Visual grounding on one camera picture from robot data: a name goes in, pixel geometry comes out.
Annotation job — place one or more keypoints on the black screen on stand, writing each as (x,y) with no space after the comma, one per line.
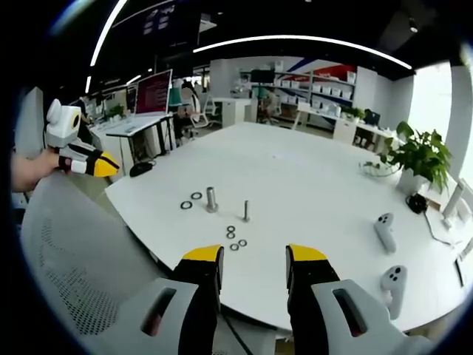
(262,75)

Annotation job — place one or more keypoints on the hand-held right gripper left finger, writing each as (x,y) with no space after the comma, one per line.
(197,296)

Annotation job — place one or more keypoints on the long ceiling light strip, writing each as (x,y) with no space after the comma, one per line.
(303,38)

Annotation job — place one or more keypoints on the thin metal threaded stud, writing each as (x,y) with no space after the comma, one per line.
(246,212)

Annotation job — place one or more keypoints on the small computer monitor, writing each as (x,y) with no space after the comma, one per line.
(132,98)

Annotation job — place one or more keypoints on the white upright stand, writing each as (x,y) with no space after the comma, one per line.
(454,201)

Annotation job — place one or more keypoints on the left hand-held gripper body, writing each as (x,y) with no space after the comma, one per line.
(63,122)

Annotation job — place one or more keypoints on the white low cabinet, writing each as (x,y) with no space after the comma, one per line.
(233,111)

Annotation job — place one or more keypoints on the green potted plant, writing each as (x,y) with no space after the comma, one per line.
(419,155)

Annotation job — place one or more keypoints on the white standing desk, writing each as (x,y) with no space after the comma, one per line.
(136,127)

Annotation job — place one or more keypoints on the black computer mouse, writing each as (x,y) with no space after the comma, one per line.
(140,169)

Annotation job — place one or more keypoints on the white office chair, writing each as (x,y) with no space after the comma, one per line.
(208,111)

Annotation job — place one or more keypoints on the shelf of white bins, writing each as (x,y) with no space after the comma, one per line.
(321,90)

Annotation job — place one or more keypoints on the large computer monitor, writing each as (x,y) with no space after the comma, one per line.
(153,92)

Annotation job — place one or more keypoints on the small desk plant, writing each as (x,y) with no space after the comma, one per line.
(117,111)

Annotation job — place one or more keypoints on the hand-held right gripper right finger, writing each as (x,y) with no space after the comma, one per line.
(314,296)

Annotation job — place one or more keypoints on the curved ceiling light strip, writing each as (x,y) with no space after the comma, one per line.
(107,29)

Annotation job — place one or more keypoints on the large metal washer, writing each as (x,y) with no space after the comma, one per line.
(196,192)
(186,202)

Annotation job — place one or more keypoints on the white handheld controller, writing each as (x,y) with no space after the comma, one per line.
(394,288)
(385,234)

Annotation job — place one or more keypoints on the grey mesh office chair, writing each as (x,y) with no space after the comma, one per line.
(81,266)

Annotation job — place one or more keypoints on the thick metal threaded stud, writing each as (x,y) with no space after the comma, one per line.
(211,201)

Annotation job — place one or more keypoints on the person's left hand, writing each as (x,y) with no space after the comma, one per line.
(38,170)

